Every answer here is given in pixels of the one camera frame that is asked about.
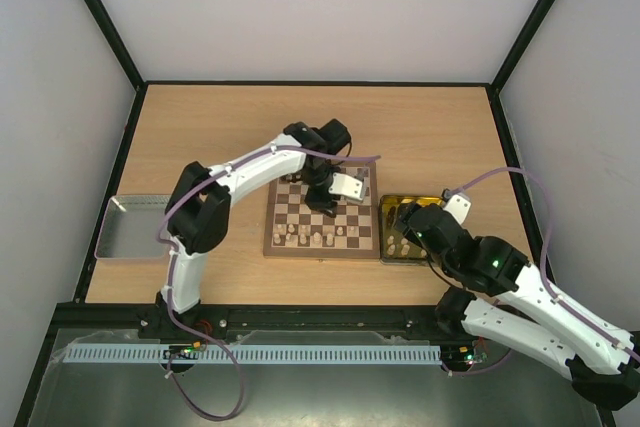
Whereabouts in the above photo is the yellow tin tray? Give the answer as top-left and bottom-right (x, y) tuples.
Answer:
(378, 194), (443, 265)

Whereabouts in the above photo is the wooden chess board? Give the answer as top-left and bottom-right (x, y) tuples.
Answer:
(263, 163), (379, 260)

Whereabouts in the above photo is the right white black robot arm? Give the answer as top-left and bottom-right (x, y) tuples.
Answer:
(395, 195), (639, 411)

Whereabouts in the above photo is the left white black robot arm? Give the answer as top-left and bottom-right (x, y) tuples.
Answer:
(157, 119), (364, 315)

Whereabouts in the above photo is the clear plastic sheet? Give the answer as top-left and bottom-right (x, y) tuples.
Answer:
(28, 330), (599, 426)

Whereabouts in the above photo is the silver metal tray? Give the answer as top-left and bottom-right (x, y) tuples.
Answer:
(94, 194), (169, 261)

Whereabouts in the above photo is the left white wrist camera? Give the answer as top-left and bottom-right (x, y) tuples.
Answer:
(328, 172), (367, 204)

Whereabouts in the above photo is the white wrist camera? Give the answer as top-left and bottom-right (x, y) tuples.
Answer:
(328, 172), (367, 204)
(442, 189), (471, 225)

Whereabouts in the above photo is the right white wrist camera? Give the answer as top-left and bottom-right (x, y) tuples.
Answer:
(442, 189), (471, 225)

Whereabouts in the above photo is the grey slotted cable duct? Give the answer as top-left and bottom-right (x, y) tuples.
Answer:
(62, 343), (441, 365)

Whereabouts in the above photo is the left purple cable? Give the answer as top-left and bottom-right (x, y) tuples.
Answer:
(157, 145), (382, 421)

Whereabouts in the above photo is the black aluminium frame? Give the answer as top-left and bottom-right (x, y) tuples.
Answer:
(15, 0), (556, 426)

